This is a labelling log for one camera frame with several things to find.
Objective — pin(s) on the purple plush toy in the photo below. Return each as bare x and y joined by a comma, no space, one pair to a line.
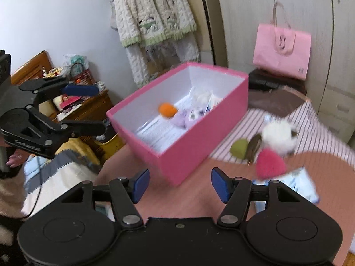
185,117

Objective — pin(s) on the white tissue packet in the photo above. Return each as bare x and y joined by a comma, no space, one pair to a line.
213,104

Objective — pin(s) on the person's left forearm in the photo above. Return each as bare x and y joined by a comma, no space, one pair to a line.
9,194

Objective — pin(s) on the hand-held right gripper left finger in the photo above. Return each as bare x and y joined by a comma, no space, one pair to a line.
140,184

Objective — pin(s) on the green and brown plush toy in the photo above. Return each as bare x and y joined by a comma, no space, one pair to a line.
240,148

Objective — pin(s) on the pink heart plush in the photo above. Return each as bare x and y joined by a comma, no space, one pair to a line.
270,163

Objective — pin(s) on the white plastic bag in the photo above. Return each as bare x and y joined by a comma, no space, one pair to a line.
73,63

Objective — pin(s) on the black stool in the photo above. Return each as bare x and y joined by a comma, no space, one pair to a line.
274,81

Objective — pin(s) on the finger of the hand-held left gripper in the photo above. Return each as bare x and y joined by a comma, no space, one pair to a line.
80,90
83,127

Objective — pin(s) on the white mesh bath pouf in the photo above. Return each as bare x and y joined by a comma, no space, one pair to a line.
201,97

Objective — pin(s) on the person's left hand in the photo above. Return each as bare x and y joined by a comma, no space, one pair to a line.
15,159

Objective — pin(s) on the orange plush ball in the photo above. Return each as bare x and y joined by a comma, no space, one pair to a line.
167,110

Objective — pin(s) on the striped bed sheet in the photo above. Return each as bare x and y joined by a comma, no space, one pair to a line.
319,133

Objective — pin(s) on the white paper sheet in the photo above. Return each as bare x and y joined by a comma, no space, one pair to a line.
163,134

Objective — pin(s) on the pink striped bed cover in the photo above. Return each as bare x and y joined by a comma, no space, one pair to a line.
194,199

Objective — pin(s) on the blue wet wipes pack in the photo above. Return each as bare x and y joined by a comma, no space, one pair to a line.
294,183

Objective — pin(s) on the yellow bin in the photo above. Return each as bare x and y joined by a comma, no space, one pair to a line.
111,146

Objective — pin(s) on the cream knitted cardigan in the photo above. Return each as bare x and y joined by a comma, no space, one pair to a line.
152,19

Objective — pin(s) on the brown cushion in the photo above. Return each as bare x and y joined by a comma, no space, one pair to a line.
274,102

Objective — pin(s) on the pink tote bag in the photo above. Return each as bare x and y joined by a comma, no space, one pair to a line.
283,52

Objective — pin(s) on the black clothes rack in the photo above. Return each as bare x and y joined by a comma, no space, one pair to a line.
206,19

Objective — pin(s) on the wooden nightstand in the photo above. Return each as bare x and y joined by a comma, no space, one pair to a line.
88,110

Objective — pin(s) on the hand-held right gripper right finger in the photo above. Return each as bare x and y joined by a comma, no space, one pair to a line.
220,184

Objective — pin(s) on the grey wooden wardrobe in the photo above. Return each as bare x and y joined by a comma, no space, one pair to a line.
291,19

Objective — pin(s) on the grey white yellow blanket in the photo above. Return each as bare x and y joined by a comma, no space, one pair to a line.
63,166

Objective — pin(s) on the pink cardboard box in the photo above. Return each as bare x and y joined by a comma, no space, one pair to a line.
180,155

